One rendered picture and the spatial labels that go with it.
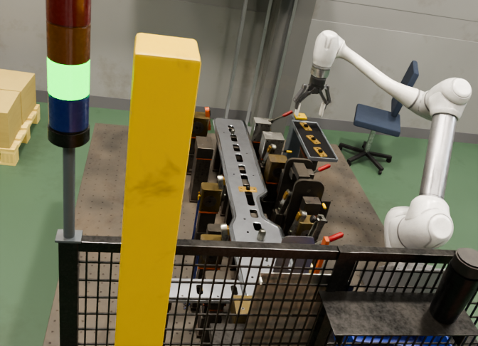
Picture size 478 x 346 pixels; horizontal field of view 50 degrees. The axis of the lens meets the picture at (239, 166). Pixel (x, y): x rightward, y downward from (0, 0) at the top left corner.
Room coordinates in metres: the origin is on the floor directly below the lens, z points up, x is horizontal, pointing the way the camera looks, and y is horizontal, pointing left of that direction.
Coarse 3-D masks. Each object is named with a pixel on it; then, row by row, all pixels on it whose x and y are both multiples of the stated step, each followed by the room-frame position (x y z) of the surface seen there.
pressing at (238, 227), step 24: (216, 120) 2.56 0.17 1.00; (240, 120) 2.62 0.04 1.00; (240, 144) 2.35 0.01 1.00; (240, 192) 1.91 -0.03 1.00; (264, 192) 1.94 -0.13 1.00; (240, 216) 1.73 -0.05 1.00; (264, 216) 1.76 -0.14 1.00; (240, 240) 1.58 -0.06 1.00; (240, 264) 1.44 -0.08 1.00; (264, 264) 1.46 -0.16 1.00
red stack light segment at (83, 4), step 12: (48, 0) 0.77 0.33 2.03; (60, 0) 0.76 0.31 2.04; (72, 0) 0.76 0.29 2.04; (84, 0) 0.78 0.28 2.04; (48, 12) 0.77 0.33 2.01; (60, 12) 0.76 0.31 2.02; (72, 12) 0.76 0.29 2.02; (84, 12) 0.78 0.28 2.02; (60, 24) 0.76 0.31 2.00; (72, 24) 0.76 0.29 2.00; (84, 24) 0.78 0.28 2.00
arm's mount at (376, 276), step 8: (368, 272) 1.81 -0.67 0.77; (376, 272) 1.77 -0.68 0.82; (368, 280) 1.79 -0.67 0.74; (376, 280) 1.75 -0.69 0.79; (384, 280) 1.70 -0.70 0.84; (392, 280) 1.66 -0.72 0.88; (400, 280) 1.67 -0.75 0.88; (416, 280) 1.69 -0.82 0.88; (424, 280) 1.70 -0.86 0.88; (432, 280) 1.71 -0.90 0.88; (368, 288) 1.77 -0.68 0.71; (384, 288) 1.68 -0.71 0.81; (392, 288) 1.66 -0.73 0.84; (400, 288) 1.67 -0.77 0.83; (408, 288) 1.68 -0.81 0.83; (416, 288) 1.70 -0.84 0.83
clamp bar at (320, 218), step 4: (312, 216) 1.52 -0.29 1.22; (320, 216) 1.54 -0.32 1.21; (312, 220) 1.51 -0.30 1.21; (316, 220) 1.52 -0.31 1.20; (320, 220) 1.51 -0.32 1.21; (324, 220) 1.51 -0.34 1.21; (316, 224) 1.53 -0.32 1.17; (320, 224) 1.51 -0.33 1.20; (312, 228) 1.53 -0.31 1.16; (316, 228) 1.51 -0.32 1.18; (320, 228) 1.51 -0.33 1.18; (312, 232) 1.53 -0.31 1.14; (316, 232) 1.51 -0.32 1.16; (312, 236) 1.50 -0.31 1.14; (316, 236) 1.51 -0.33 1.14; (316, 240) 1.51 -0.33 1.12
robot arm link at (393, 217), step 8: (392, 208) 1.97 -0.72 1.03; (400, 208) 1.93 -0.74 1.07; (408, 208) 1.94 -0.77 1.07; (392, 216) 1.91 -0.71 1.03; (400, 216) 1.88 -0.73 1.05; (384, 224) 1.92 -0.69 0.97; (392, 224) 1.87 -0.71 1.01; (384, 232) 1.90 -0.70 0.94; (392, 232) 1.85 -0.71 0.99; (384, 240) 1.89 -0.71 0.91; (392, 240) 1.83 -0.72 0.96
